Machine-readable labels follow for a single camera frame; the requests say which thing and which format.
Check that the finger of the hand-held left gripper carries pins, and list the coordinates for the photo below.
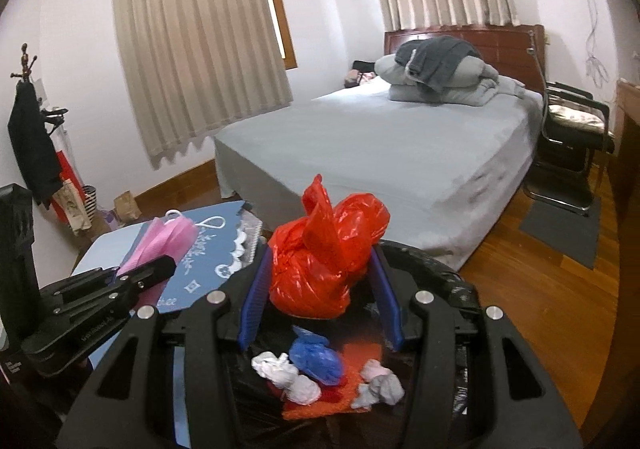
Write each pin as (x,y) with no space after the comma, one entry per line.
(80,281)
(150,271)

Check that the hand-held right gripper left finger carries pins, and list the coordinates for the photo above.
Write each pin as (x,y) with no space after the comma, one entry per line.
(252,304)

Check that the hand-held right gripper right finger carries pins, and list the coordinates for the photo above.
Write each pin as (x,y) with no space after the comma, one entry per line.
(390,304)

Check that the pink face mask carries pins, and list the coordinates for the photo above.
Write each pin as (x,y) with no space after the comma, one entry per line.
(160,241)

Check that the black trash bin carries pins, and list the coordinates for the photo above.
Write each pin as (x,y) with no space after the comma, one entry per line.
(450,289)

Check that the white tissue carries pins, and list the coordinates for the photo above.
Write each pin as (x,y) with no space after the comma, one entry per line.
(270,365)
(302,389)

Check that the red plastic bag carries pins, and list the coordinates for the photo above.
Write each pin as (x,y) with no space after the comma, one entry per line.
(320,269)

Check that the pink grey sock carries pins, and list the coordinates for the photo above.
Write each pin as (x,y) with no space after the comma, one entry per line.
(380,386)

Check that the blue plastic bag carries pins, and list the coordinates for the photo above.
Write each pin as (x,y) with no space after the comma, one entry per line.
(317,359)

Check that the dark blue printed tablecloth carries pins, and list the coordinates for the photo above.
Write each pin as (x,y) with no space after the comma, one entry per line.
(210,254)

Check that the purple bag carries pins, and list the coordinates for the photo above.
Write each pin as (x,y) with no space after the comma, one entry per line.
(108,219)

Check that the brown paper bag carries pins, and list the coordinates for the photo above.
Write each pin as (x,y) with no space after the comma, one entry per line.
(126,209)

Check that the beige tote bag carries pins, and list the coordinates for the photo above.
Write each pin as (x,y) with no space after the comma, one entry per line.
(72,209)

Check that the striped bag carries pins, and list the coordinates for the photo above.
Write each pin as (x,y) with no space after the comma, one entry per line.
(89,204)

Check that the red garment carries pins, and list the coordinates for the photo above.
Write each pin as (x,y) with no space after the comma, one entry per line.
(67,174)

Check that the black coat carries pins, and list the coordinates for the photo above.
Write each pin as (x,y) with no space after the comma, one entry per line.
(32,149)

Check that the bed with grey sheet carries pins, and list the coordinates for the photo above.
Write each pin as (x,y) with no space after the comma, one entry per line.
(375,144)

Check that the grey floor mat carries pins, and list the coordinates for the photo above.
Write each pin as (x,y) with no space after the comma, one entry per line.
(560,234)

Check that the wooden coat rack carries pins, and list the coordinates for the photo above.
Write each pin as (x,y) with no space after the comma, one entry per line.
(25,61)

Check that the wide beige curtain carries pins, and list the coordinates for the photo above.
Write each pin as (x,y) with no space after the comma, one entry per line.
(200,54)

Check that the pink pouch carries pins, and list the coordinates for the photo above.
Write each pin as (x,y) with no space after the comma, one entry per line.
(357,78)

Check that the folded grey duvet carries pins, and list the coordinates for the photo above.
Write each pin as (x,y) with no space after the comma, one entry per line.
(475,91)

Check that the black metal chair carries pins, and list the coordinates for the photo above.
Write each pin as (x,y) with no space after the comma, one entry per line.
(565,149)

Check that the black bag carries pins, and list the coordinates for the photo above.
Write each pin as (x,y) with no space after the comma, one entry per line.
(365,65)

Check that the dark grey clothes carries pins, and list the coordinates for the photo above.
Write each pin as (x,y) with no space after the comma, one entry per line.
(435,59)

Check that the patterned chair cushion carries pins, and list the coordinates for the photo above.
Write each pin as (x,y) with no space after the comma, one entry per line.
(575,115)

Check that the wooden headboard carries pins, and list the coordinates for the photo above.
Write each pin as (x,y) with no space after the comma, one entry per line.
(500,44)

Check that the wooden desk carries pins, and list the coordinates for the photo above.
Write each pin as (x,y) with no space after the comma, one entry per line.
(627,129)

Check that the wooden window frame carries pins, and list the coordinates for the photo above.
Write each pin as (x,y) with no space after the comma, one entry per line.
(285,19)

